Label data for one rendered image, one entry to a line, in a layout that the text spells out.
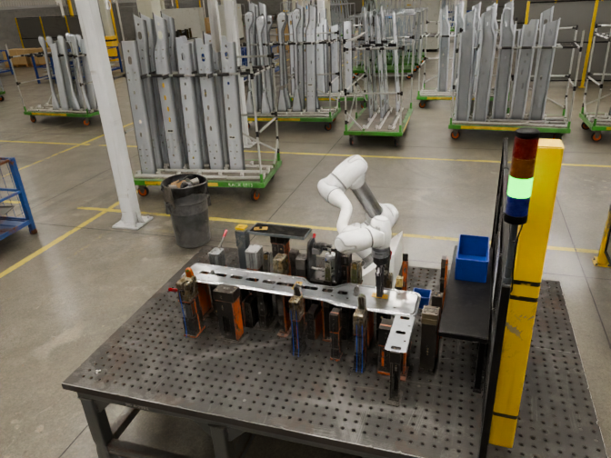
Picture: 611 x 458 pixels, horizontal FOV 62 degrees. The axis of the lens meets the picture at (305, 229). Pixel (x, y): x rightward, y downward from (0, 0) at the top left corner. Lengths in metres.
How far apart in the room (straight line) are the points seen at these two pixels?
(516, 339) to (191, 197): 3.95
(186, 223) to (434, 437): 3.79
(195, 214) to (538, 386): 3.83
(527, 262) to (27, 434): 3.18
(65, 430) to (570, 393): 2.97
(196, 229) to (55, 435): 2.62
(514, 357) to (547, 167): 0.76
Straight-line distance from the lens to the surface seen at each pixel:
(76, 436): 3.75
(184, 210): 5.47
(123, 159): 6.25
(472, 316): 2.59
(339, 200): 2.80
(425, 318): 2.53
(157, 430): 3.59
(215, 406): 2.61
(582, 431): 2.64
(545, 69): 9.60
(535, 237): 1.89
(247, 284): 2.89
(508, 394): 2.28
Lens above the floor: 2.48
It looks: 25 degrees down
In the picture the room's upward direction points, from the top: 3 degrees counter-clockwise
